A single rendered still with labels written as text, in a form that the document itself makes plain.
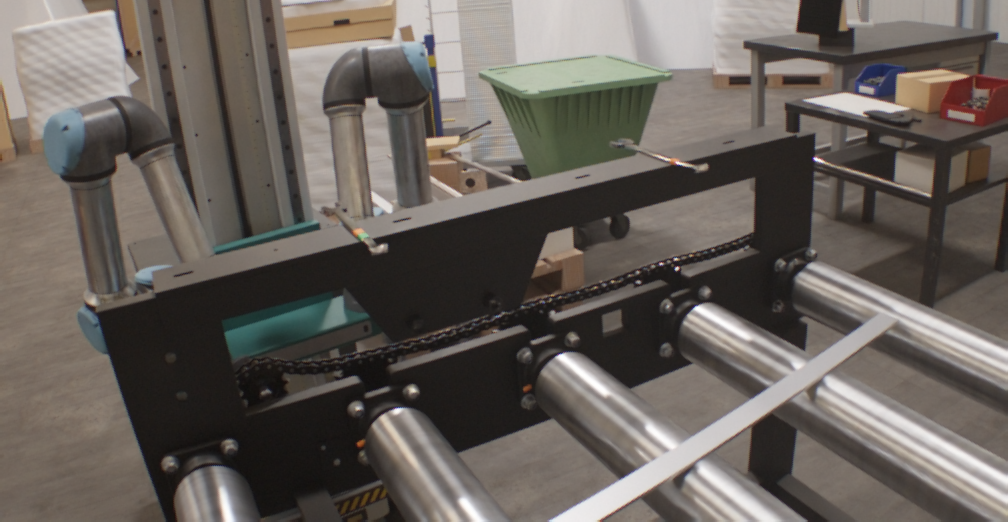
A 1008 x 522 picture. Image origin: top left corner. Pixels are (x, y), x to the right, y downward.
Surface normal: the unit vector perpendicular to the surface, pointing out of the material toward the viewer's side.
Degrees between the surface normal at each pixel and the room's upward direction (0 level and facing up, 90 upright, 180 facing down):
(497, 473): 0
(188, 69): 90
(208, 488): 3
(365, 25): 90
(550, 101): 101
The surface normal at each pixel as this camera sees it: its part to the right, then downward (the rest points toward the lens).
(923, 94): -0.96, 0.17
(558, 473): -0.08, -0.93
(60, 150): -0.53, 0.22
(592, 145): 0.33, 0.48
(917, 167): -0.83, 0.25
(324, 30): 0.12, 0.34
